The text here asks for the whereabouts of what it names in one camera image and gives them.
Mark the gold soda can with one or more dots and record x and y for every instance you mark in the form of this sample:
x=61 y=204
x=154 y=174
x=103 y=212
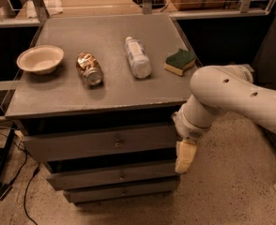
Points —
x=89 y=68

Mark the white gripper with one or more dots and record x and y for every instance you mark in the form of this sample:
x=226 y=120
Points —
x=188 y=128

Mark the white bowl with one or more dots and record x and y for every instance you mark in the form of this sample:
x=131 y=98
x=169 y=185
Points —
x=40 y=60

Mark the grey top drawer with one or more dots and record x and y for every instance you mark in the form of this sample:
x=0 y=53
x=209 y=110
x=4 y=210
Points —
x=86 y=144

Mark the white crumpled cloth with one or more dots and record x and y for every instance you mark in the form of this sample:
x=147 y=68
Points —
x=52 y=6

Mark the white plastic bottle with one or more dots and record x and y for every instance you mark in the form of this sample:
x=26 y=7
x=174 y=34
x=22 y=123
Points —
x=138 y=60

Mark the grey drawer cabinet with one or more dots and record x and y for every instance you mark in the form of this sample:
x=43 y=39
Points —
x=62 y=102

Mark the grey middle drawer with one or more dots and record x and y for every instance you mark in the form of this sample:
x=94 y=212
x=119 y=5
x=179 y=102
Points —
x=112 y=175

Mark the grey bottom drawer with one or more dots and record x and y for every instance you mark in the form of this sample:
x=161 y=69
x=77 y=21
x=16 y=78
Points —
x=116 y=191

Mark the black table leg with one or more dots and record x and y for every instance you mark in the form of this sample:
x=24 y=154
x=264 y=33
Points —
x=4 y=151

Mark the grey drawer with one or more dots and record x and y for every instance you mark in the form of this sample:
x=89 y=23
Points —
x=86 y=144
x=116 y=191
x=112 y=175

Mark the green yellow sponge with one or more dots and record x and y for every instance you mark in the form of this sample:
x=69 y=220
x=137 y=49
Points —
x=180 y=61

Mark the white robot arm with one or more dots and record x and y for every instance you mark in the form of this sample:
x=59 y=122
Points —
x=216 y=90

